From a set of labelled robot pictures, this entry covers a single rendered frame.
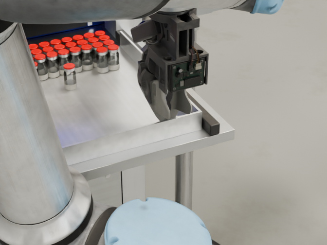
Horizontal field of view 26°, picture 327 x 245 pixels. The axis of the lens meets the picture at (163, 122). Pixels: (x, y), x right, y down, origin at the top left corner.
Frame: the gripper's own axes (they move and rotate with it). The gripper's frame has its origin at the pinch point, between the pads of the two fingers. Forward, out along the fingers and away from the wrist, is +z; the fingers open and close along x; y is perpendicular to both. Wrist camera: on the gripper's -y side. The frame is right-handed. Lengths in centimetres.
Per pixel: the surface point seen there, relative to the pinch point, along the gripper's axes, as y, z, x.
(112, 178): -36, 39, 4
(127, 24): -36.1, 1.0, 9.2
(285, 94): -123, 92, 118
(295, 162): -80, 92, 93
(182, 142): 3.5, 3.6, 1.4
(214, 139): 3.9, 4.4, 7.2
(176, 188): -52, 62, 30
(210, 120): 2.5, 1.6, 7.1
